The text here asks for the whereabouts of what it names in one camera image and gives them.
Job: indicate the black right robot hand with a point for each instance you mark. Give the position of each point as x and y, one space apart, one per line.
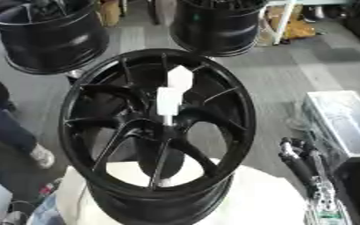
299 164

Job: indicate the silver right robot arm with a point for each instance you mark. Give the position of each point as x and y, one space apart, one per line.
325 205

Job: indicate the black spoked wheel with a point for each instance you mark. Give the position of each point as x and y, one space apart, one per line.
224 96

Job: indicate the black wheel rim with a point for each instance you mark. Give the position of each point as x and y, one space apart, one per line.
50 35
219 27

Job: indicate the round white table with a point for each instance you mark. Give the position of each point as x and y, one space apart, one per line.
260 199

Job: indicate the silver metal case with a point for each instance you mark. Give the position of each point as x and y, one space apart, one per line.
342 123

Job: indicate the yellow bag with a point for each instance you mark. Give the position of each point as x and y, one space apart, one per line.
297 27

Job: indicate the person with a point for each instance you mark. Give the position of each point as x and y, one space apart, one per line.
4 123

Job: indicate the white table frame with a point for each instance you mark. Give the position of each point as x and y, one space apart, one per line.
283 20

